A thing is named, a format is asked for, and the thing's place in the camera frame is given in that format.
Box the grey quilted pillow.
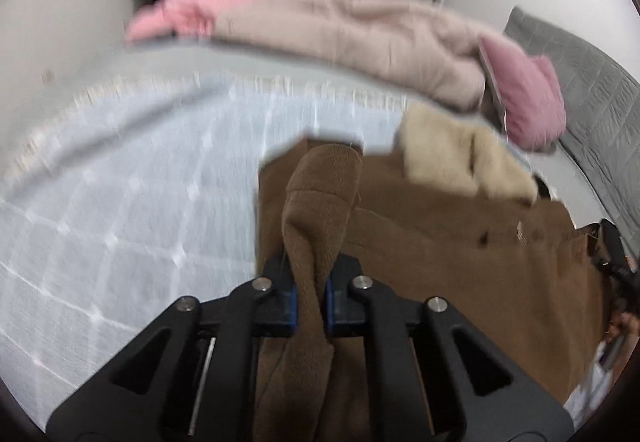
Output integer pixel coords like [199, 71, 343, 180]
[502, 6, 640, 243]

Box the beige fleece garment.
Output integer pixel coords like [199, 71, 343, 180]
[125, 0, 501, 113]

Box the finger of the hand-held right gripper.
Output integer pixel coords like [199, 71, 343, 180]
[595, 219, 637, 285]

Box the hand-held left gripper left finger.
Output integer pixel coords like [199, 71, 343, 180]
[46, 255, 301, 442]

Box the person's right hand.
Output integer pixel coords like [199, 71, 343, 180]
[606, 309, 640, 348]

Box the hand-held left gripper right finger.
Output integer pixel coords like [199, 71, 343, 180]
[324, 256, 575, 442]

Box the brown coat with fur collar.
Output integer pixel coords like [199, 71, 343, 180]
[252, 102, 608, 442]

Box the white lattice blanket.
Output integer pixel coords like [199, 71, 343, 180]
[0, 72, 416, 403]

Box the pink pillow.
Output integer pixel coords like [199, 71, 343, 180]
[477, 35, 568, 153]

